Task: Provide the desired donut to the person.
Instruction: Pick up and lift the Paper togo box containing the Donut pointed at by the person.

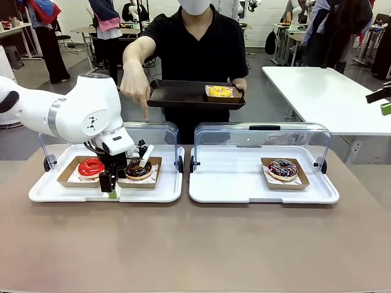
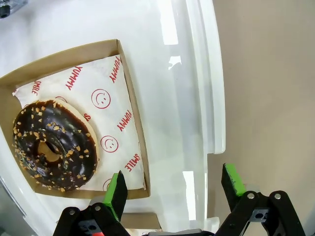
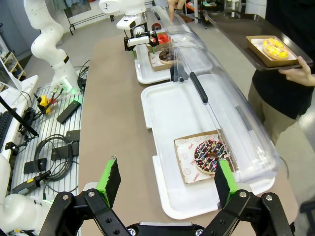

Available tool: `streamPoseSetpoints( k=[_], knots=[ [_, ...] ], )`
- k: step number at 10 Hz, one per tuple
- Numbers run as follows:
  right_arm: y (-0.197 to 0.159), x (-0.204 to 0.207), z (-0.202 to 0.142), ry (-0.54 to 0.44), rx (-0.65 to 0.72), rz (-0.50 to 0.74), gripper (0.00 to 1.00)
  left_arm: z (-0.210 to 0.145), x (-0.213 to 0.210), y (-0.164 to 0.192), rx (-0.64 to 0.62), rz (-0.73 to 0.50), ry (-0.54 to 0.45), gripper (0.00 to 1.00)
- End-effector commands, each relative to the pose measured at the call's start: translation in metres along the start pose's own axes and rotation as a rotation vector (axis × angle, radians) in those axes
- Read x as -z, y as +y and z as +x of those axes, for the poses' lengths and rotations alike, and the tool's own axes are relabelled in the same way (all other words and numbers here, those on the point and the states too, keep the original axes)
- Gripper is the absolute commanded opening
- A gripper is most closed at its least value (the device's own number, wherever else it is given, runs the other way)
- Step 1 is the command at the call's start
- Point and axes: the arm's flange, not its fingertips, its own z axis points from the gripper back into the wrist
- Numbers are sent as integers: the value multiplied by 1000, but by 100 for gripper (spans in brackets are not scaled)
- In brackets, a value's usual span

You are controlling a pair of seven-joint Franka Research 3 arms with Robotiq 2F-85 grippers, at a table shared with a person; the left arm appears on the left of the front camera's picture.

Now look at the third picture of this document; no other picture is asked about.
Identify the chocolate donut with nuts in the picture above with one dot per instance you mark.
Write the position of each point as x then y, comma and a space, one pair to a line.
163, 59

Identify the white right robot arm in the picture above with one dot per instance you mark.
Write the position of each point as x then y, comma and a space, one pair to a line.
17, 206

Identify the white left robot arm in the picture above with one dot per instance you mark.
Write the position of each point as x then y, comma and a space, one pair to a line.
44, 44

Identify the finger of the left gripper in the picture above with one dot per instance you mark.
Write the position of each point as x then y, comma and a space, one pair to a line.
133, 52
153, 49

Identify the white printed paper liner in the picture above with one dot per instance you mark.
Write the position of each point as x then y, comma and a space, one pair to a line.
184, 157
154, 60
257, 44

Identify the dark brown serving tray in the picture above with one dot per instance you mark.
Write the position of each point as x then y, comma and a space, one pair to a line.
233, 27

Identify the wooden storage shelf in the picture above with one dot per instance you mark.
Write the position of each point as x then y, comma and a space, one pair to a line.
14, 66

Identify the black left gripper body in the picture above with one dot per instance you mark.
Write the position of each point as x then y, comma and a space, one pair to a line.
126, 44

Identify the long black power box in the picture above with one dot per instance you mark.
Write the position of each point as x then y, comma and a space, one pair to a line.
69, 111

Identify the person's left hand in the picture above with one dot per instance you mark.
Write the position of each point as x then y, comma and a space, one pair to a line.
307, 76

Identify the person's right hand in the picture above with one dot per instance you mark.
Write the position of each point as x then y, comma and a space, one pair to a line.
172, 7

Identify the chocolate donut coloured sprinkles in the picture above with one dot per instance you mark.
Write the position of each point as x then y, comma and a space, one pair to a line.
204, 147

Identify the red glazed donut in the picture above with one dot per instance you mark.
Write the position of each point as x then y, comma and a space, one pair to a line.
163, 38

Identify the person in black polo shirt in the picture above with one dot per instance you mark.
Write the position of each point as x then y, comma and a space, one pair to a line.
283, 98

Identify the black keyboard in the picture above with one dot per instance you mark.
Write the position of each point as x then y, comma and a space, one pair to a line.
5, 127

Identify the small black mounting block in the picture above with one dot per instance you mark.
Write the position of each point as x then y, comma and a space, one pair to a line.
73, 135
61, 152
34, 166

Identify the white computer desk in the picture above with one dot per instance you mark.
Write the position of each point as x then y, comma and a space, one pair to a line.
27, 86

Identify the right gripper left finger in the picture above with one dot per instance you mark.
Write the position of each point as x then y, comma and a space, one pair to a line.
110, 177

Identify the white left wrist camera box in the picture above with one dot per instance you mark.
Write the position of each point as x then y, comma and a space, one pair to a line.
124, 23

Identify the brown cardboard donut tray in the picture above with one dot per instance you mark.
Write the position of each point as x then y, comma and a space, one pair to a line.
197, 134
283, 66
160, 68
150, 46

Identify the yellow emergency stop button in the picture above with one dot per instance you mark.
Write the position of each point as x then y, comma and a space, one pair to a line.
43, 101

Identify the black clothes rack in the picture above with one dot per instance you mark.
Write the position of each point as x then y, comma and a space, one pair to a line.
71, 24

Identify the white display tray base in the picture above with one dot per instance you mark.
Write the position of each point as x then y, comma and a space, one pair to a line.
172, 110
144, 73

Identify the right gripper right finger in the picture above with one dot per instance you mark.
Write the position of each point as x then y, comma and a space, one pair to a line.
222, 182

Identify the grey handheld enabling switch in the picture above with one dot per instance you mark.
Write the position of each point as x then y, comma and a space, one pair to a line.
24, 186

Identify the yellow sprinkled donut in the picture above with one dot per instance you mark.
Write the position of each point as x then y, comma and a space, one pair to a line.
283, 54

